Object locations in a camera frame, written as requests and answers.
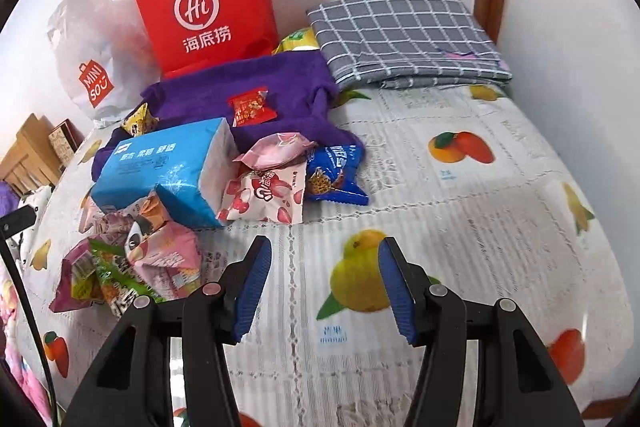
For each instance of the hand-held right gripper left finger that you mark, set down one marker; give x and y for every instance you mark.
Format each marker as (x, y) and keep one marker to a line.
(255, 287)

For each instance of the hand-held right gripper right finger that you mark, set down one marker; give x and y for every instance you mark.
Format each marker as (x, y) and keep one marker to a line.
(397, 292)

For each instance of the white strawberry snack packet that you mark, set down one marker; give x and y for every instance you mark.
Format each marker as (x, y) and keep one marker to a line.
(265, 194)

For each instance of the purple cloth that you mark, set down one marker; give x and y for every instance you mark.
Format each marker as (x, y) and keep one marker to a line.
(7, 202)

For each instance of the wooden furniture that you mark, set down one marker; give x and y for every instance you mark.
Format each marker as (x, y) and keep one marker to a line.
(25, 157)

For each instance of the small pink snack packet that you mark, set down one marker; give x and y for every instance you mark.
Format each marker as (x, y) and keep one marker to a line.
(105, 222)

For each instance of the fruit print bed sheet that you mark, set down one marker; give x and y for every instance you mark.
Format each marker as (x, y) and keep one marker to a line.
(450, 217)

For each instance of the patterned cardboard box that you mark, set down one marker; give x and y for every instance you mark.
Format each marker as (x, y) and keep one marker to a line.
(65, 142)

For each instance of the pink panda snack packet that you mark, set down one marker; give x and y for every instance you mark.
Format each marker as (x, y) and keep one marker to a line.
(165, 257)

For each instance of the orange pink snack packet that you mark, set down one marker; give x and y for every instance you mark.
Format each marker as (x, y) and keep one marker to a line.
(154, 209)

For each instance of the blue snack packet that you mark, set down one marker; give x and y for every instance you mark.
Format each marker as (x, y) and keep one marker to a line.
(335, 167)

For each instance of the pink peach snack packet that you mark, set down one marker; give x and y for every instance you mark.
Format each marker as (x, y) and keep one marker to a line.
(280, 147)

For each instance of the blue tissue pack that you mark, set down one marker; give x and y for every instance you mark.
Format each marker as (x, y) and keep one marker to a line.
(150, 162)

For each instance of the pink printed blanket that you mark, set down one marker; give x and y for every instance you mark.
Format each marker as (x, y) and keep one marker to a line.
(20, 367)

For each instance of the yellow brown snack packet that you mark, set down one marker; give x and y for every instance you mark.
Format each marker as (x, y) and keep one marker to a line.
(140, 121)

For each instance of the red snack packet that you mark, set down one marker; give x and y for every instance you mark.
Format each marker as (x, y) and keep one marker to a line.
(250, 108)

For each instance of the white plastic shopping bag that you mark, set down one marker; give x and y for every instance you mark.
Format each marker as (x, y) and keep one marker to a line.
(85, 37)

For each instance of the purple towel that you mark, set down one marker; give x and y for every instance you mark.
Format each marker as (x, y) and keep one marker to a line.
(290, 82)

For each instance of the yellow green snack packet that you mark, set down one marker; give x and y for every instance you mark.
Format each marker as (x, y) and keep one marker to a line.
(297, 39)

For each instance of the grey checked folded cloth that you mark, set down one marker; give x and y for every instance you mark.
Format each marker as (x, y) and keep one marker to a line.
(400, 37)

